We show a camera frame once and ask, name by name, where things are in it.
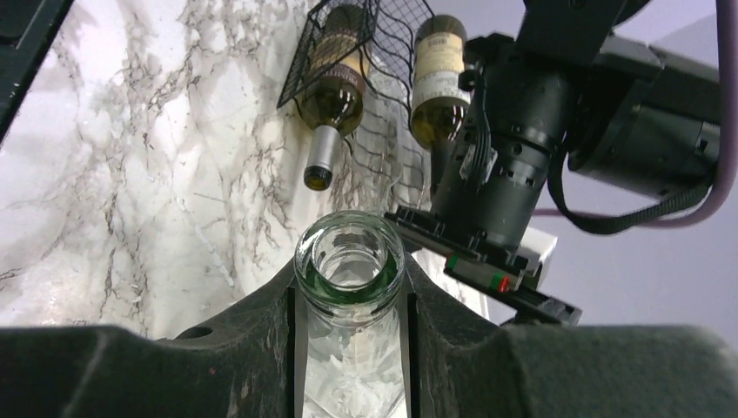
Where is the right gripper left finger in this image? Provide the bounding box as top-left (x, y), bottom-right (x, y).
top-left (1, 265), bottom-right (295, 417)

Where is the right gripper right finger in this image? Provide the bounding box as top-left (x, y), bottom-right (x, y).
top-left (406, 260), bottom-right (737, 417)

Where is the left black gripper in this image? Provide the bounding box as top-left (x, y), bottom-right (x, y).
top-left (384, 206), bottom-right (582, 326)

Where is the clear glass bottle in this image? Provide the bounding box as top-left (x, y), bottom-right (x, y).
top-left (293, 210), bottom-right (406, 417)

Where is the dark green wine bottle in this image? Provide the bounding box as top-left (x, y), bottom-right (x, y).
top-left (411, 15), bottom-right (471, 193)

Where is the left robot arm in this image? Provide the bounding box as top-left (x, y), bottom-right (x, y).
top-left (386, 1), bottom-right (737, 325)

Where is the lower wine bottle silver foil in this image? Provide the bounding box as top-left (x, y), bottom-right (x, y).
top-left (300, 4), bottom-right (369, 192)

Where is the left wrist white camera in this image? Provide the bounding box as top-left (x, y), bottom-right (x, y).
top-left (518, 227), bottom-right (558, 290)

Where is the black wire wine rack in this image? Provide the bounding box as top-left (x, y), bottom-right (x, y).
top-left (276, 0), bottom-right (439, 198)

